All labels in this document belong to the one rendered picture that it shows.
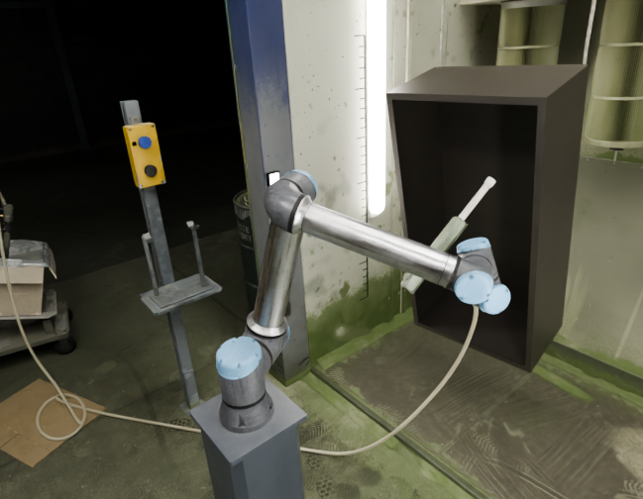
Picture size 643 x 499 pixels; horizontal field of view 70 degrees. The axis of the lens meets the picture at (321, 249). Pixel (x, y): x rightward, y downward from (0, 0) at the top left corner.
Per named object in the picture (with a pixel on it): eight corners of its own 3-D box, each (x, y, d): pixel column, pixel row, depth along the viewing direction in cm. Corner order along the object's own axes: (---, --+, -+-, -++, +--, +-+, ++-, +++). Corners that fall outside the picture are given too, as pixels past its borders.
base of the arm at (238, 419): (237, 443, 151) (233, 419, 147) (210, 411, 165) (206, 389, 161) (284, 413, 162) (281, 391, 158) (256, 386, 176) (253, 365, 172)
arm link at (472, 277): (251, 185, 123) (501, 279, 111) (270, 173, 134) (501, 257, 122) (245, 223, 129) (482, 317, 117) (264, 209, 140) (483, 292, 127)
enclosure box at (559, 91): (450, 287, 260) (435, 66, 197) (562, 325, 220) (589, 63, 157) (414, 324, 241) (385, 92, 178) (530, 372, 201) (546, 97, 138)
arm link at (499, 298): (508, 277, 128) (517, 308, 131) (482, 266, 140) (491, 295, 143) (480, 292, 127) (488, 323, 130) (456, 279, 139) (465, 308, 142)
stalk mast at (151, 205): (196, 400, 263) (133, 99, 196) (200, 406, 258) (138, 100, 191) (186, 405, 259) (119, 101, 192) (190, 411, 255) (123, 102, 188)
